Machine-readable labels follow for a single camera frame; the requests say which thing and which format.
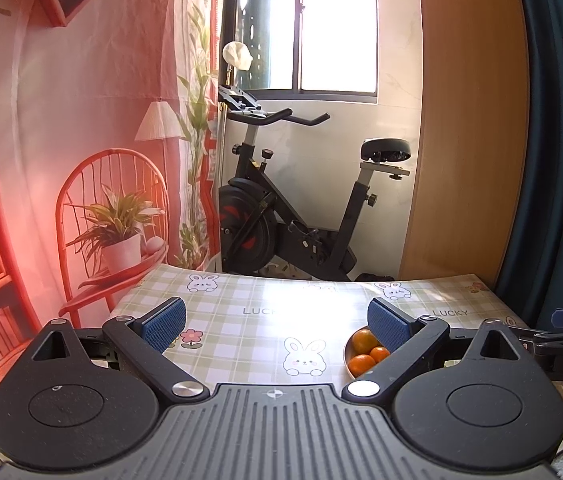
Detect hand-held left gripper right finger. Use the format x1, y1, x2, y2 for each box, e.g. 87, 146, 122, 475
344, 297, 522, 401

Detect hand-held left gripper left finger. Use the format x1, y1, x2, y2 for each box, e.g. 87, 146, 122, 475
32, 297, 211, 402

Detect beige round plate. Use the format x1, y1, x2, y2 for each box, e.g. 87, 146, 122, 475
343, 325, 397, 382

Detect black exercise bike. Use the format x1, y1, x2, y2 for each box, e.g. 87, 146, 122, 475
218, 85, 411, 282

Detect wooden panel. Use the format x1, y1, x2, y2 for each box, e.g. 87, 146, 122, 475
400, 0, 535, 286

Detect pink printed backdrop cloth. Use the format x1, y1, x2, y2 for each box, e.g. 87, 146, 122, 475
0, 0, 227, 401

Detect white cloth cap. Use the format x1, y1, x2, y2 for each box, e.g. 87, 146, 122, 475
222, 41, 253, 71

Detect window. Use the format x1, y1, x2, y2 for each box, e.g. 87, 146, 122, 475
222, 0, 379, 106

